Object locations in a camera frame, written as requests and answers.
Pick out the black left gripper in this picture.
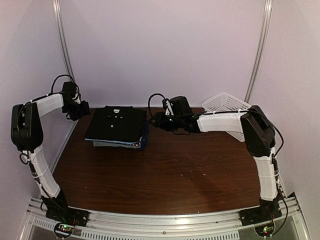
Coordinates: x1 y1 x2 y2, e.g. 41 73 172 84
63 101 92 122

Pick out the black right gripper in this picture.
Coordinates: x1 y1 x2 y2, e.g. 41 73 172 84
149 111 184 131

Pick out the grey shirt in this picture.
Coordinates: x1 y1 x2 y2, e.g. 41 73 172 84
93 141 140 149

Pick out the black long sleeve shirt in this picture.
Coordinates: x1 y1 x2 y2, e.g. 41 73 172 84
84 106 147 142

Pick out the light blue shirt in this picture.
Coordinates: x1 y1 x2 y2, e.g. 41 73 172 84
84 138 140 145

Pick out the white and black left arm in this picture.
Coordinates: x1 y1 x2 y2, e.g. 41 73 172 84
10 81 90 222

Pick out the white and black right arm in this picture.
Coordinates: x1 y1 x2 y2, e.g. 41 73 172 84
149 96 279 221

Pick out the white plastic mesh basket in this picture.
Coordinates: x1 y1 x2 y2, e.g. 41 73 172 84
197 92 251 142

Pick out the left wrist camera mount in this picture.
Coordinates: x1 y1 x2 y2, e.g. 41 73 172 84
72 85 81 104

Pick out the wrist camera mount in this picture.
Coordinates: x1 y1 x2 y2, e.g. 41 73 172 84
162 98 174 116
72 85 81 104

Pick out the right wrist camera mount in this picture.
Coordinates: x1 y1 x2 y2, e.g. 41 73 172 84
162 98 174 116

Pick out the aluminium front rail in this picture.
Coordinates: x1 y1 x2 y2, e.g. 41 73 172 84
17 197 311 240

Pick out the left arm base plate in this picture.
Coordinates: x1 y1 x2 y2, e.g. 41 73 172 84
45 208 89 239

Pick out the left aluminium corner post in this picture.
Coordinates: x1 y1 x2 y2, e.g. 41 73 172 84
52 0 75 79

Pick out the aluminium corner post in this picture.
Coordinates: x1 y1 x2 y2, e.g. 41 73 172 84
52 0 75 79
244 0 273 103

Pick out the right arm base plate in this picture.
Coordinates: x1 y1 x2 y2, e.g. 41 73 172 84
239 206 282 238

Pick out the right aluminium corner post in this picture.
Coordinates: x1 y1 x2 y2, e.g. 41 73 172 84
244 0 273 103

